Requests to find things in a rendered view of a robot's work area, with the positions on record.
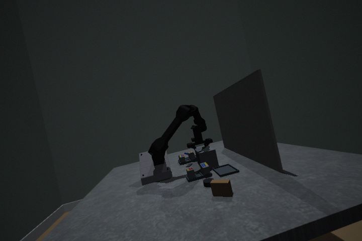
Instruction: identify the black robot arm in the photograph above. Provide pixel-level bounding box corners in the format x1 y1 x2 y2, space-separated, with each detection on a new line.
148 105 207 166

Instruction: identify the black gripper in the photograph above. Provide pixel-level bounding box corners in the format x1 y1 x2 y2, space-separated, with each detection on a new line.
187 133 213 149

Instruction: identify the black cylinder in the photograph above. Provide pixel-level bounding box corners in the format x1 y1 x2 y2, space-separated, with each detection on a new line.
203 178 214 187

